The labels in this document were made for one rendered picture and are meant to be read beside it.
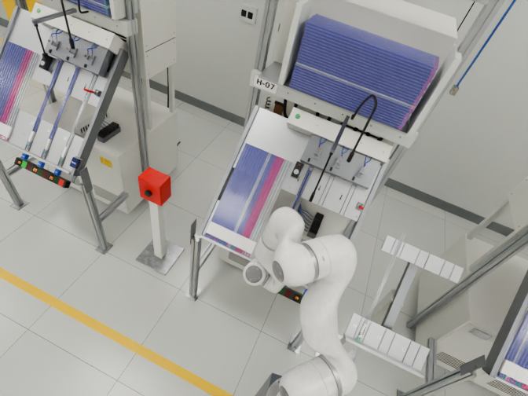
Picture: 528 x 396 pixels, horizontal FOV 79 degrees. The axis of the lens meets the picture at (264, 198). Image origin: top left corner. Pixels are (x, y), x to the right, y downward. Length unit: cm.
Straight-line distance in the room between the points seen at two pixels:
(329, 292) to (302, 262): 14
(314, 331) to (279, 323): 138
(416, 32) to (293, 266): 109
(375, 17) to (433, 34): 23
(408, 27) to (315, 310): 114
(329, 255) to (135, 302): 167
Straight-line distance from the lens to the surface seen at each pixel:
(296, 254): 77
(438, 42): 154
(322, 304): 87
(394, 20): 152
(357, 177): 153
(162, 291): 229
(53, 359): 226
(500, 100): 311
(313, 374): 101
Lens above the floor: 205
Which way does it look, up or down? 46 degrees down
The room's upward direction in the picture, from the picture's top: 16 degrees clockwise
